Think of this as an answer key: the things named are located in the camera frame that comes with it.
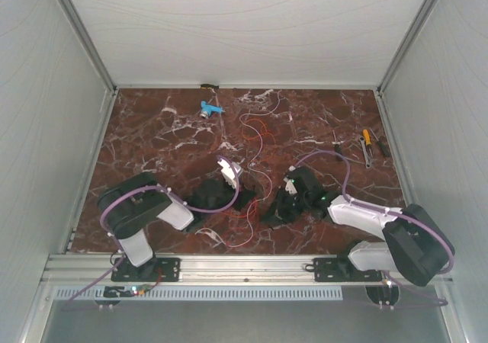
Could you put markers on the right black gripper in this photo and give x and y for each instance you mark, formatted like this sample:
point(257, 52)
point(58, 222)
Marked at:
point(277, 213)

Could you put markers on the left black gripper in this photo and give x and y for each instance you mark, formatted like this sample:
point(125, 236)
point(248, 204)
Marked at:
point(245, 197)

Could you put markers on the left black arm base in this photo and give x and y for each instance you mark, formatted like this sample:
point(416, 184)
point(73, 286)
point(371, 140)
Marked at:
point(157, 268)

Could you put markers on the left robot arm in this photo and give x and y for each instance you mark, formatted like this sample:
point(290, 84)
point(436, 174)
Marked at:
point(129, 207)

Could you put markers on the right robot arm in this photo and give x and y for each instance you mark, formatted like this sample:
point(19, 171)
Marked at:
point(409, 241)

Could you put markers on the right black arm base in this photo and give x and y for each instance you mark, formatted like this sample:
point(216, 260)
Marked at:
point(328, 270)

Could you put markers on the blue connector plug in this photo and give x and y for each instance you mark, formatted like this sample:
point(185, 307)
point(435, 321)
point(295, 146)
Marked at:
point(207, 110)

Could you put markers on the red shaft black screwdriver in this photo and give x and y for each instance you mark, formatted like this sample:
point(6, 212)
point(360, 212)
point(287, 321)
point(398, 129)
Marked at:
point(337, 147)

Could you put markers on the silver wrench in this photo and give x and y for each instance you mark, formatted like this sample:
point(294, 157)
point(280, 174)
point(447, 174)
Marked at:
point(367, 160)

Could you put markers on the black yellow edge clip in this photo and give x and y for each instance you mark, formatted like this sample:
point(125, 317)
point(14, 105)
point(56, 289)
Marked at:
point(209, 86)

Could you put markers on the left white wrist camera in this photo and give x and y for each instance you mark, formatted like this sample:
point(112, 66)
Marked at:
point(230, 171)

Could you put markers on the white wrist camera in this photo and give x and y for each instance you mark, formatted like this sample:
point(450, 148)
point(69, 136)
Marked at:
point(289, 181)
point(230, 171)

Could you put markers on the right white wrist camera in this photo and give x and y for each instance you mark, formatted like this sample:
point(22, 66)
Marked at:
point(289, 181)

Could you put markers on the slotted grey cable duct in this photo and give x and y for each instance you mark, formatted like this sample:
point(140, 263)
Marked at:
point(204, 293)

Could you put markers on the yellow handled screwdriver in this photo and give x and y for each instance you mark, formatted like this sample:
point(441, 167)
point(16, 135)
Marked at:
point(366, 136)

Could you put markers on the black handled screwdriver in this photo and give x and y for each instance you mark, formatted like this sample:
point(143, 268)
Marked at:
point(384, 149)

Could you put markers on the aluminium front rail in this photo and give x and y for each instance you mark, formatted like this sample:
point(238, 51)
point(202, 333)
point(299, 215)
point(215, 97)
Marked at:
point(233, 270)

